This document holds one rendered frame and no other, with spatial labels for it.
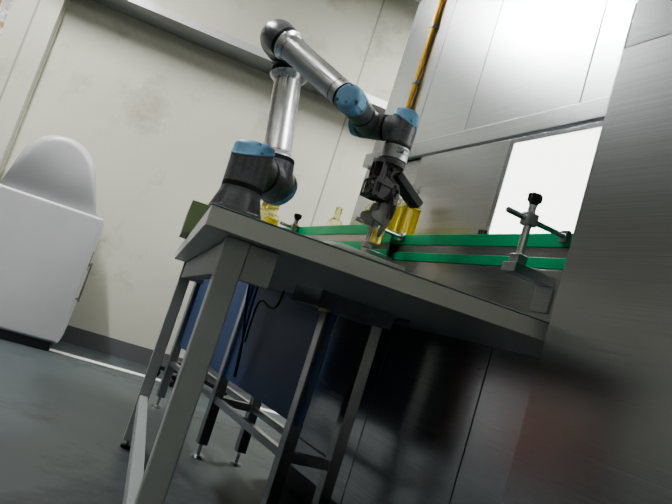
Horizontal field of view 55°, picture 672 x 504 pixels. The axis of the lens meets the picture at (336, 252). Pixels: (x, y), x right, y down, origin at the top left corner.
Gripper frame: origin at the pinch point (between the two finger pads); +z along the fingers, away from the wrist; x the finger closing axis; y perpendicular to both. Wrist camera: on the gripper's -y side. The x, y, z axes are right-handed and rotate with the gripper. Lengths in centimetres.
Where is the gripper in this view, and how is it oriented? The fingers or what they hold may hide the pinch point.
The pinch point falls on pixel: (377, 233)
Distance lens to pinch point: 177.2
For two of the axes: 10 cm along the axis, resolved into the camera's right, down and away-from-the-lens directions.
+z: -3.0, 9.4, -1.3
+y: -8.5, -3.3, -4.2
